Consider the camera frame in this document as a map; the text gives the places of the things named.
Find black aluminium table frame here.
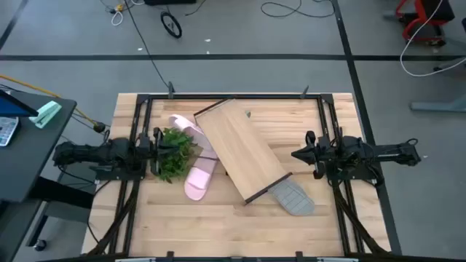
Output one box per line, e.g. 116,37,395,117
87,92,392,260

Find mint green stapler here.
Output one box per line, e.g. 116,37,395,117
28,100,63,130

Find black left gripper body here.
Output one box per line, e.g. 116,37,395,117
138,126,164,176

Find artificial green leafy plant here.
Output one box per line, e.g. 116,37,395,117
151,127,218,184

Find wooden shelf with black frame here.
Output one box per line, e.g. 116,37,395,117
193,97,293,205

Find black side desk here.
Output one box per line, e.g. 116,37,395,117
0,89,98,262

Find black floor tape strip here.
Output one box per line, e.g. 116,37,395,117
0,0,29,50
0,53,466,62
330,0,403,255

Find long black floor cable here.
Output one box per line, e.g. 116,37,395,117
123,0,172,88

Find white calculator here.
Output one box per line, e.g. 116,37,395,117
0,116,20,148

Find red and black cart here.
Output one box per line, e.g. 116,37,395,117
382,0,456,47

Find long white cable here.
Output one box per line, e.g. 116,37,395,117
399,0,466,78

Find black floor box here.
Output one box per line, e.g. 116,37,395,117
143,0,197,6

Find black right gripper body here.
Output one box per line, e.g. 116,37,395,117
304,130,341,180

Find grey desk foot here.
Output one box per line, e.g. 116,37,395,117
409,56,466,113

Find monitor with blue screen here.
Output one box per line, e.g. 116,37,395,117
0,89,39,118

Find black looped floor cable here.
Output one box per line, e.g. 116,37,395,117
260,0,336,19

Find pink slide sandal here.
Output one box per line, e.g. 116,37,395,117
167,114,216,152
183,147,219,202

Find short black floor cable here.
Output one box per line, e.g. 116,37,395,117
183,0,208,17

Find yellow cable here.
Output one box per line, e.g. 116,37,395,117
0,74,96,127

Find white coiled cable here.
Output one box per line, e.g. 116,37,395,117
110,9,125,27

